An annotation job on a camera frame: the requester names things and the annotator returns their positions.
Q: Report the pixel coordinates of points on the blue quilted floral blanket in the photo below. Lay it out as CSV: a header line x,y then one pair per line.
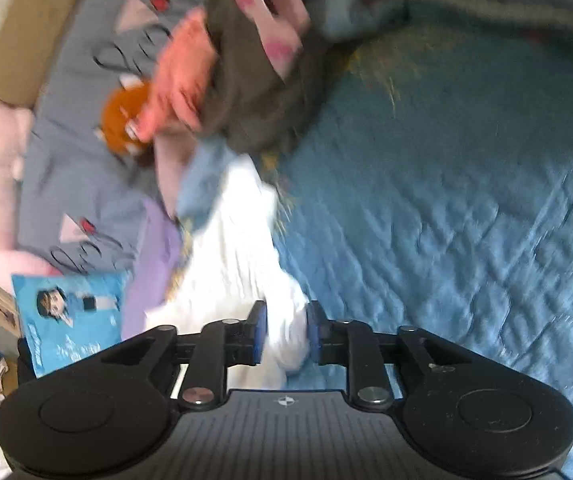
x,y
441,210

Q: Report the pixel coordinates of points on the black jacket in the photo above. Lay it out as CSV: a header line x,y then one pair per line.
x,y
24,365

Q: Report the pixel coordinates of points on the blue cartoon pillow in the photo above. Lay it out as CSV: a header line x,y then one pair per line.
x,y
81,330

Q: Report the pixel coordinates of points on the tan headrest cushion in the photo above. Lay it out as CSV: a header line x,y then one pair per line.
x,y
31,35

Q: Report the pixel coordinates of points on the red panda plush toy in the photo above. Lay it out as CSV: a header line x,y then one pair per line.
x,y
121,115

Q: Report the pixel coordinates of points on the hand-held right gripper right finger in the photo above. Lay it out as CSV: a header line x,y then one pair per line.
x,y
315,335

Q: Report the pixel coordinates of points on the dusty pink garment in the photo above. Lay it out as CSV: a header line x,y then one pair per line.
x,y
169,170

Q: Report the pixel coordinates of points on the purple folded garment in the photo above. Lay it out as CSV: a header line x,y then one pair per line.
x,y
151,270

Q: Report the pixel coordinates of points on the dark grey garment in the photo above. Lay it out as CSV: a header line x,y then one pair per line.
x,y
246,85

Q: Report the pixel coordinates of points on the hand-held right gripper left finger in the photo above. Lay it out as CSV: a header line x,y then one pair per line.
x,y
260,335

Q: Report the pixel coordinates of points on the grey printed sofa cover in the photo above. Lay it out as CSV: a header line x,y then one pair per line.
x,y
66,170

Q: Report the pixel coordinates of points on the salmon pink garment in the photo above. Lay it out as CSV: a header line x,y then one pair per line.
x,y
181,75

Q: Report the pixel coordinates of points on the white shirt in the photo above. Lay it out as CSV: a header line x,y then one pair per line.
x,y
236,260

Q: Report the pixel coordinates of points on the light blue garment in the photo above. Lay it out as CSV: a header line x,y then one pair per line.
x,y
206,185

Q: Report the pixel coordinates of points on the pink heart-print garment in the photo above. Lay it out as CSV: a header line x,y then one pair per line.
x,y
276,35

